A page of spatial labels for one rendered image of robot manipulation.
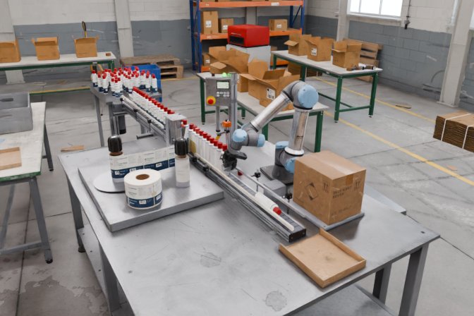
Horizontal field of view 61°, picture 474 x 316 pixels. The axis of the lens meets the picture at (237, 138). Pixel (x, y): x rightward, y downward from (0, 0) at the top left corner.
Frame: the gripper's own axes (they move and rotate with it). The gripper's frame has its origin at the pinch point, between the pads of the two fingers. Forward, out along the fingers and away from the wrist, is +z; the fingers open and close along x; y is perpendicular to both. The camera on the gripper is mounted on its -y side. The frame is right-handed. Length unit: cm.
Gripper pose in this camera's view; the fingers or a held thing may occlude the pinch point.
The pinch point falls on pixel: (228, 169)
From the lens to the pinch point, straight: 252.3
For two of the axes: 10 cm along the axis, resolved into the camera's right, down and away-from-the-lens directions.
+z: -2.6, 6.5, 7.1
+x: 4.5, 7.3, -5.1
